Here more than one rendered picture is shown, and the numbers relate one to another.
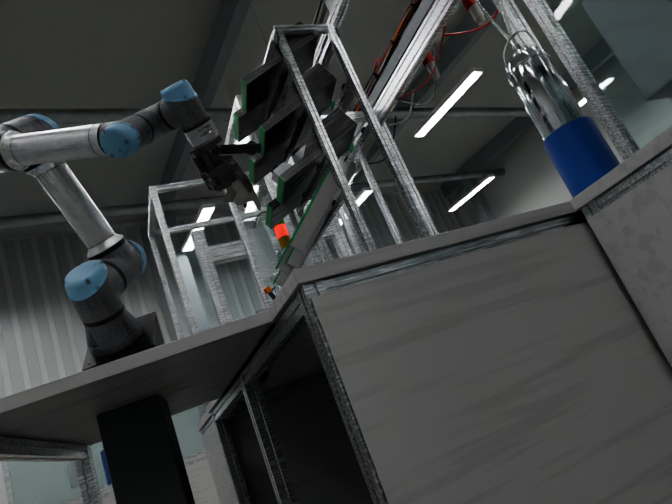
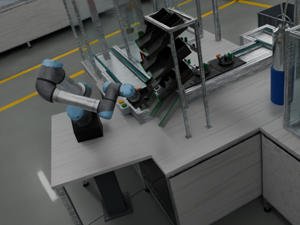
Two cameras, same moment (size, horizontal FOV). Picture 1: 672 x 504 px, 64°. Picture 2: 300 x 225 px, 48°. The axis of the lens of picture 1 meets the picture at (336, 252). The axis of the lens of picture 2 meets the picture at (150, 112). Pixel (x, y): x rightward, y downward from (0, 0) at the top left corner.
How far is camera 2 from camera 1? 1.91 m
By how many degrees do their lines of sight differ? 52
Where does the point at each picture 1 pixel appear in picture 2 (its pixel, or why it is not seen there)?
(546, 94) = (281, 57)
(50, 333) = not seen: outside the picture
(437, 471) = (190, 208)
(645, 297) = (265, 160)
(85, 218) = (72, 90)
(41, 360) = not seen: outside the picture
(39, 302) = not seen: outside the picture
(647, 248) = (271, 156)
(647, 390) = (252, 177)
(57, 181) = (63, 84)
